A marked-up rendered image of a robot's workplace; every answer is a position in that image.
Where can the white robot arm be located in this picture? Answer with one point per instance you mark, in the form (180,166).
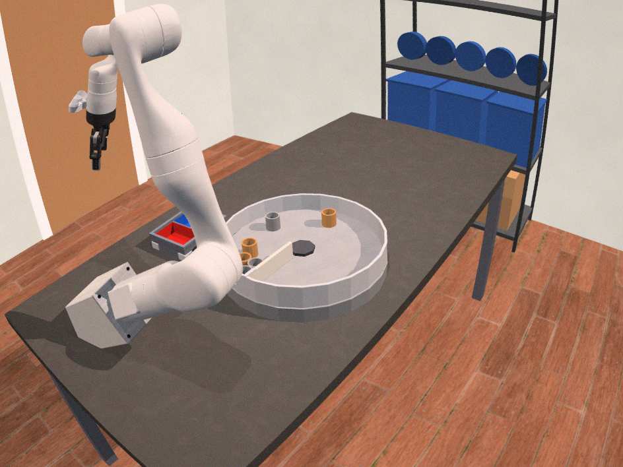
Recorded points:
(175,161)

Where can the white round turntable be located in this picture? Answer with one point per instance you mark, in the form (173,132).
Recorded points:
(303,252)

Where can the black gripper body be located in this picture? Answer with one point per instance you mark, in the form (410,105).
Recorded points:
(99,122)

